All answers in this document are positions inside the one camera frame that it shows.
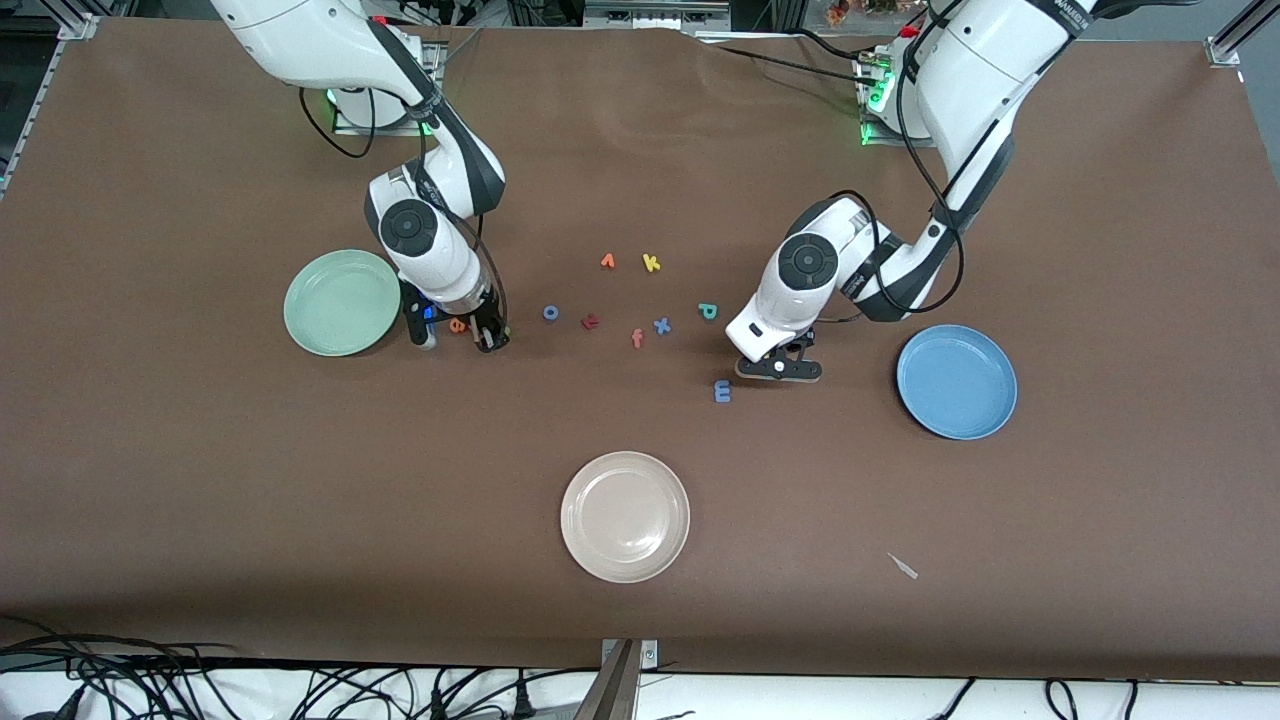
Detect green plate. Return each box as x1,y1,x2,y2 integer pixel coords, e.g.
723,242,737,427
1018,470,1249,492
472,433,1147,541
283,249,402,358

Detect blue plate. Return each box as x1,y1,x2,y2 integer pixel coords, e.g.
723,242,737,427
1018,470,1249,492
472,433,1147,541
896,324,1019,442

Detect beige plate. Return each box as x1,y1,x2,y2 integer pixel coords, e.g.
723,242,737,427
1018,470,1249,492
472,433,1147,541
560,451,692,584

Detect brown table cover sheet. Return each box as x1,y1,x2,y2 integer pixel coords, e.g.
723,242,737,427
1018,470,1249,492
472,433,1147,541
0,17,1280,683

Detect orange plastic toys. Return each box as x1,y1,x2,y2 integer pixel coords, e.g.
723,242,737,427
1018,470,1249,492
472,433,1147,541
825,0,926,26

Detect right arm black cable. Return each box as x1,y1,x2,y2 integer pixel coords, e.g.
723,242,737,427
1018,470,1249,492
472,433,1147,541
298,85,509,331

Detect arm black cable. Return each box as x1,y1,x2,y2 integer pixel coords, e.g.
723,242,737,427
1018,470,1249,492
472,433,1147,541
298,85,509,331
820,0,968,326

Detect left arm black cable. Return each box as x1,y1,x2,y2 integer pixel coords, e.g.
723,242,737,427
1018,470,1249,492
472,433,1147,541
820,0,968,326

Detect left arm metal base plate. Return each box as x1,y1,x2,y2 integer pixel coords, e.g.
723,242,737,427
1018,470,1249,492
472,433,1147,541
855,50,966,149

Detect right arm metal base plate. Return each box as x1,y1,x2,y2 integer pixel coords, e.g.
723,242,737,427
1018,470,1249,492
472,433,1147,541
332,40,446,137

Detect thin grey cable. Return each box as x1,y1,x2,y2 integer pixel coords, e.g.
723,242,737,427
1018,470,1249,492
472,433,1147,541
430,27,483,73

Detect black table cable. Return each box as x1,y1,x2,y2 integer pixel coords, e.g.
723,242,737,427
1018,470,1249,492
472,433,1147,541
715,45,881,89
795,28,893,63

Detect aluminium frame crossbar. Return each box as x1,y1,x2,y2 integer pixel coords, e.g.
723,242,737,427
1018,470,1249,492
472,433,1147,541
583,0,733,31

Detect grey metal camera post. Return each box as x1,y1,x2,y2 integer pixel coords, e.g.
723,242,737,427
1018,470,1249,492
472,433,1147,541
573,640,641,720

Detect aluminium frame rail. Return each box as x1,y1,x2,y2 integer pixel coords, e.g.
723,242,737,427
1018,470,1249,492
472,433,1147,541
1205,0,1280,69
0,13,101,196

